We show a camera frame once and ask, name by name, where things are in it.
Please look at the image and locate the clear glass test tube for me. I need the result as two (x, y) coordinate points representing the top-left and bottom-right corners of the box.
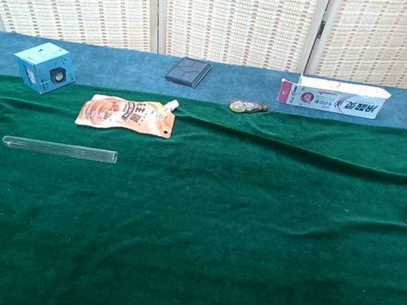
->
(1, 134), (119, 165)

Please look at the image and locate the correction tape dispenser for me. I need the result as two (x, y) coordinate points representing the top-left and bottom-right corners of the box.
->
(227, 96), (271, 118)

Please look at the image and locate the dark square flat case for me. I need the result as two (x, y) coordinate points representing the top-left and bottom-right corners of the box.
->
(162, 54), (214, 92)

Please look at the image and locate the green velvet cloth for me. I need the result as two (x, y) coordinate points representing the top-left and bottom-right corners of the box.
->
(0, 67), (407, 305)

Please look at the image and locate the orange spout pouch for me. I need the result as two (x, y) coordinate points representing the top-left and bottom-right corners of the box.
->
(74, 85), (180, 141)

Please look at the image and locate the blue velvet cloth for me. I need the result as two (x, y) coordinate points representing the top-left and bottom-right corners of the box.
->
(0, 27), (407, 137)

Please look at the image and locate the white toothpaste carton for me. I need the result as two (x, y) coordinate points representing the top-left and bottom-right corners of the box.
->
(276, 70), (393, 123)

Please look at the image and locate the woven bamboo folding screen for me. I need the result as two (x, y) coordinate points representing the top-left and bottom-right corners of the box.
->
(0, 0), (407, 96)

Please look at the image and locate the blue cardboard cube box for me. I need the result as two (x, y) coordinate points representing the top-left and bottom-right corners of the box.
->
(8, 36), (81, 100)

